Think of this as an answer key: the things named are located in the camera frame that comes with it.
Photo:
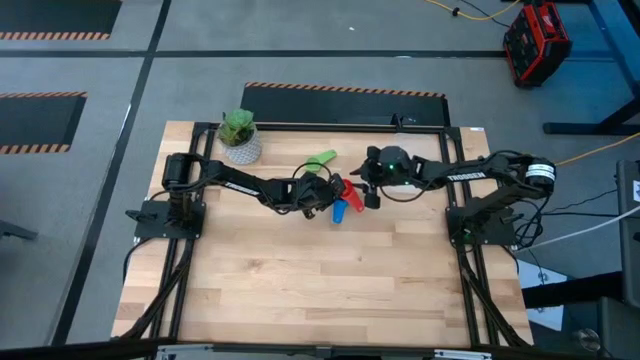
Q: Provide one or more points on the succulent plant in patterned pot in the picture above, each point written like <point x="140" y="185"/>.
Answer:
<point x="242" y="145"/>

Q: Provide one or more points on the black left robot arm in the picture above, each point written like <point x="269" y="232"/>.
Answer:
<point x="235" y="182"/>

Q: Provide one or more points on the black hazard-striped floor mat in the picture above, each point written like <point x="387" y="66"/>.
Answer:
<point x="35" y="122"/>
<point x="345" y="107"/>
<point x="55" y="15"/>

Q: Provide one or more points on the red black tool box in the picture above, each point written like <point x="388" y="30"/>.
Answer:
<point x="537" y="45"/>

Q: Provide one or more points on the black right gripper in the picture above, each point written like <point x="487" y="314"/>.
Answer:
<point x="392" y="167"/>

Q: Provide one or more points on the black aluminium table frame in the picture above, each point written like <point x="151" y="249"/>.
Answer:
<point x="300" y="127"/>

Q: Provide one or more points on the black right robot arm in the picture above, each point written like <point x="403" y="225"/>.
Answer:
<point x="465" y="176"/>

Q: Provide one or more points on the blue measuring cup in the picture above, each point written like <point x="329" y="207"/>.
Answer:
<point x="339" y="212"/>

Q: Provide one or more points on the dark grey cabinet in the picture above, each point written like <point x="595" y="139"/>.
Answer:
<point x="630" y="240"/>

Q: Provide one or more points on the red measuring cup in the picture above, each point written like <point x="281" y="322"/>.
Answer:
<point x="352" y="197"/>

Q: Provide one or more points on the silver aluminium bracket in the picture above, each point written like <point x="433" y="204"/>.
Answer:
<point x="182" y="351"/>
<point x="462" y="354"/>

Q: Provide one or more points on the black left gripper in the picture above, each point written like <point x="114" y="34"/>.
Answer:
<point x="312" y="192"/>

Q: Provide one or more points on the green measuring cup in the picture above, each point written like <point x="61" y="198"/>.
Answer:
<point x="320" y="161"/>

